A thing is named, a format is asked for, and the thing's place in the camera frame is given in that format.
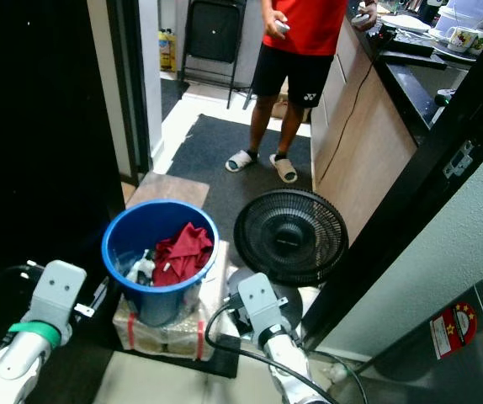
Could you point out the white printed mug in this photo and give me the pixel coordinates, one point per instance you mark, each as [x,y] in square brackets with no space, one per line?
[467,39]

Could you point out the black round floor fan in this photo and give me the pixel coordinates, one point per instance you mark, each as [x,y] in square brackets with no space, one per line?
[292,236]

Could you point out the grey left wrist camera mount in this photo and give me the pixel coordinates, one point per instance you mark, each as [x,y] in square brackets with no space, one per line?
[61,290]

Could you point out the person in red shirt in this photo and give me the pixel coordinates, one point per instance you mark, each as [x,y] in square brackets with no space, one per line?
[309,25]

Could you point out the black flat countertop appliance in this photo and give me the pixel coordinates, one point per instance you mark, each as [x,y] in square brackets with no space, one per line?
[414,50]

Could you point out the blue plastic bucket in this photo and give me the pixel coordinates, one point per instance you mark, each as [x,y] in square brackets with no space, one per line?
[140,225]

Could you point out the silver door latch plate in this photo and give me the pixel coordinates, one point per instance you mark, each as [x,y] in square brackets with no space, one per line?
[459,160]

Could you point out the dark grey floor mat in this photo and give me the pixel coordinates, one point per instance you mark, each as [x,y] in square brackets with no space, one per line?
[208,147]

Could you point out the black folding chair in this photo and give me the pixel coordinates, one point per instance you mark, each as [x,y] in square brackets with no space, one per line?
[214,38]

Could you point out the wooden cabinet black countertop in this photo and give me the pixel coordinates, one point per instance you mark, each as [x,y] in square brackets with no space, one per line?
[359,143]

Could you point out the yellow bottle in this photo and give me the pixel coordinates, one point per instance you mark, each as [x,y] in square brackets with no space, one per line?
[167,52]

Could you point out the dark red garment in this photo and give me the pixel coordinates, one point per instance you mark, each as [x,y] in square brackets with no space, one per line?
[183,252]

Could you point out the white printed garment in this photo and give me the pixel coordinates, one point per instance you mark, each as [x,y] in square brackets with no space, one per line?
[143,268]

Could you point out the black device green light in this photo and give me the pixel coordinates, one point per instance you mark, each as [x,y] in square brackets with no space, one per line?
[445,97]

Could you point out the black door frame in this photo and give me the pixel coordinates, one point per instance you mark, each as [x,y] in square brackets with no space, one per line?
[401,223]

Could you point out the brown wooden board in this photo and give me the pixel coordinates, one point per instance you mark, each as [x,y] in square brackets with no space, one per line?
[166,189]

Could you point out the bubble-wrapped box red tape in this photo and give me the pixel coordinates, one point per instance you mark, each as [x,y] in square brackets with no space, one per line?
[183,332]

